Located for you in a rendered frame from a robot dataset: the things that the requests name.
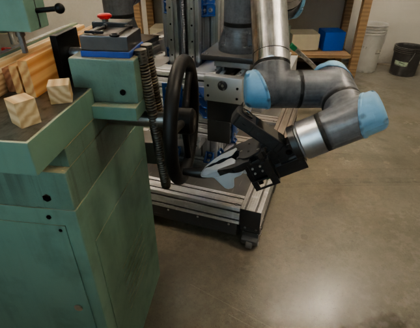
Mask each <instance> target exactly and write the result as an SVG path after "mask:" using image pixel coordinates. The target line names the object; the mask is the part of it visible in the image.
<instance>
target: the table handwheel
mask: <svg viewBox="0 0 420 328"><path fill-rule="evenodd" d="M184 73H185V82H184V93H183V99H182V107H179V102H180V92H181V87H182V81H183V77H184ZM157 112H158V115H157V119H156V121H155V123H156V124H155V125H157V126H158V127H159V128H163V152H164V158H165V166H166V169H167V173H168V175H169V178H170V179H171V181H172V182H173V183H174V184H176V185H182V184H184V183H185V182H186V181H187V180H188V178H189V176H186V175H183V174H182V171H183V168H184V167H193V162H194V159H195V151H196V146H197V136H198V127H199V84H198V77H197V70H196V67H195V63H194V61H193V59H192V58H191V57H190V56H189V55H187V54H181V55H179V56H178V57H177V58H176V59H175V61H174V63H173V65H172V67H171V71H170V73H169V77H168V81H167V87H166V91H165V101H164V108H163V112H159V111H157ZM149 120H150V119H148V116H147V111H144V113H143V114H142V115H141V117H140V118H139V120H138V121H127V120H107V123H108V124H111V125H122V126H143V127H150V125H151V124H150V123H151V122H149ZM178 134H182V139H183V143H184V158H183V161H182V165H181V167H180V164H179V158H178Z"/></svg>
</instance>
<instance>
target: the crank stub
mask: <svg viewBox="0 0 420 328"><path fill-rule="evenodd" d="M203 169H204V167H184V168H183V171H182V174H183V175H186V176H191V177H195V178H203V177H201V172H202V171H203Z"/></svg>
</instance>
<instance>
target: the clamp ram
mask: <svg viewBox="0 0 420 328"><path fill-rule="evenodd" d="M49 39H50V42H51V46H52V50H53V54H54V57H55V62H56V66H57V71H58V74H59V79H60V78H68V77H71V76H72V74H71V71H70V66H69V62H68V58H69V57H71V56H72V55H74V54H76V53H77V52H79V51H81V50H82V49H81V47H80V44H79V38H78V34H77V28H76V27H69V28H66V29H64V30H62V31H59V32H57V33H55V34H52V35H50V36H49Z"/></svg>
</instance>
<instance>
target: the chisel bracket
mask: <svg viewBox="0 0 420 328"><path fill-rule="evenodd" d="M40 7H45V6H44V2H43V0H0V31H5V32H14V33H15V35H16V36H17V37H22V36H25V32H27V33H31V32H33V31H36V30H38V29H41V28H43V27H46V26H48V25H49V23H48V18H47V14H46V12H44V13H38V14H37V13H36V12H35V8H40Z"/></svg>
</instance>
